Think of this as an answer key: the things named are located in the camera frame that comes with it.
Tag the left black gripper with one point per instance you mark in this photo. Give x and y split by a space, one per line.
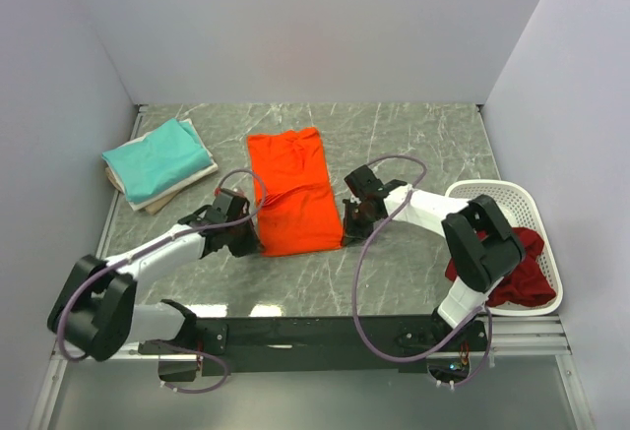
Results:
250 245

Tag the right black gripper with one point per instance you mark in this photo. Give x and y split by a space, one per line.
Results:
351 233

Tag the orange t-shirt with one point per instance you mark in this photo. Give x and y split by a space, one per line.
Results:
298 208

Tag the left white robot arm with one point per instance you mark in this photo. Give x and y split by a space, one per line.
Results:
95 312

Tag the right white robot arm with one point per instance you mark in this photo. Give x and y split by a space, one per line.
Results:
427 210

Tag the folded white t-shirt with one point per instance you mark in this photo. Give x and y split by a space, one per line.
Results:
192 179

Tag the folded beige t-shirt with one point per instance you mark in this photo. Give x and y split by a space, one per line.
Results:
150 208

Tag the folded teal t-shirt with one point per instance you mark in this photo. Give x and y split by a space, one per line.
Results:
147 166

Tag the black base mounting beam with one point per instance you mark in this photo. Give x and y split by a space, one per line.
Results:
284 344

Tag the white perforated plastic basket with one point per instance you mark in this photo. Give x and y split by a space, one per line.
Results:
520 209

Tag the dark red t-shirt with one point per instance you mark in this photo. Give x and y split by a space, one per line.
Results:
517 272

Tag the aluminium frame rail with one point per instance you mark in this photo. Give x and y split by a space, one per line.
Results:
57 365

